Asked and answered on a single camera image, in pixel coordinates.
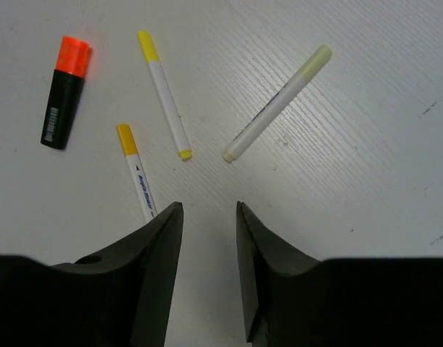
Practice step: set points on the orange cap black highlighter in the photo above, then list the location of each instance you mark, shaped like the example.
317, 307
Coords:
66, 88

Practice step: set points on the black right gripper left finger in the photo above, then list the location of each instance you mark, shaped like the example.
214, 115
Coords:
121, 294

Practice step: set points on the pale yellow cap white marker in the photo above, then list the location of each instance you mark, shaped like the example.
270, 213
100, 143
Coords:
277, 104

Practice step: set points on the bright yellow cap white marker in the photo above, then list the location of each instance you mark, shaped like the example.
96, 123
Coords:
162, 88

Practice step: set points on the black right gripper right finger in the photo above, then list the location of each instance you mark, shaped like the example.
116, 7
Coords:
269, 268

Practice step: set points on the dark yellow cap white marker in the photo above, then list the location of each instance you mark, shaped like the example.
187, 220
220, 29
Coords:
139, 179

